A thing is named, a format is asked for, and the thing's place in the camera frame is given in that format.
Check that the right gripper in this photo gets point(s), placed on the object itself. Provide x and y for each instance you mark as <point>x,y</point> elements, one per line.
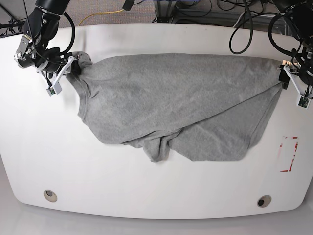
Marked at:
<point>49,61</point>

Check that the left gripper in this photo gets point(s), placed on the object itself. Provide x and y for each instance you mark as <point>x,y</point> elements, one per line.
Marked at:
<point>303,65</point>

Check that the grey T-shirt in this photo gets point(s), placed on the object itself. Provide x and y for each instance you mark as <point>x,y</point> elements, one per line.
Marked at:
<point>205,107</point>

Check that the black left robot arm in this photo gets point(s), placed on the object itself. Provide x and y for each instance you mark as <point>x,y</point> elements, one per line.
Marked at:
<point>298,14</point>

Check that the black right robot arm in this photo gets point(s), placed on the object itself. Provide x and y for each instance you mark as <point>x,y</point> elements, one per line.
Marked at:
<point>40,27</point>

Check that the red tape rectangle marking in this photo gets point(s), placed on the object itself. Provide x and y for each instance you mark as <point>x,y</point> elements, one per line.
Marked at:
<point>287,152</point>

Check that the right table grommet hole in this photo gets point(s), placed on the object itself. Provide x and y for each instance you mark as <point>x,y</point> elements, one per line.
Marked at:
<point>264,201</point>

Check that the table grommet hole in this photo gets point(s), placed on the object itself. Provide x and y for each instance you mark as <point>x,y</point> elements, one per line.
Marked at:
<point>264,201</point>
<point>50,196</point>

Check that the left table grommet hole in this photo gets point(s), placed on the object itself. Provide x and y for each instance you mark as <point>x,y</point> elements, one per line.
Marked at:
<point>50,196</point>

